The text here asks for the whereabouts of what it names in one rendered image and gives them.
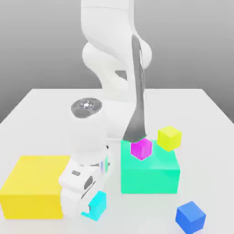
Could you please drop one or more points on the small yellow cube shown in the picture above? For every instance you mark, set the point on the small yellow cube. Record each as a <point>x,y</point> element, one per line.
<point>169,138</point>

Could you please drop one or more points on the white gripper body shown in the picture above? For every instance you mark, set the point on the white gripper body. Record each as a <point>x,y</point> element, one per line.
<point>71,203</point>

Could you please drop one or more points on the small blue cube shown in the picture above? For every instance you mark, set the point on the small blue cube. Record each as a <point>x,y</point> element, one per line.
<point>190,217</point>

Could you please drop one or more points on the large yellow box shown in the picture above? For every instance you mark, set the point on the large yellow box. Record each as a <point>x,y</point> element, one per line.
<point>31,186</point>

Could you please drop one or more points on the small cyan cube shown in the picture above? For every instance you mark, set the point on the small cyan cube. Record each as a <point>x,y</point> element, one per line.
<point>97,205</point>

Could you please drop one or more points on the large green box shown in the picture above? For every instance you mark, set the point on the large green box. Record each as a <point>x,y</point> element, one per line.
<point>151,177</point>

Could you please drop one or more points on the small magenta cube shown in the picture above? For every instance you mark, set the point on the small magenta cube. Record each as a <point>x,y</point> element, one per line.
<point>141,149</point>

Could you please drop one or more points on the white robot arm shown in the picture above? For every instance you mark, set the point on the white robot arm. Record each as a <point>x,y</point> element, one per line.
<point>107,54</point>

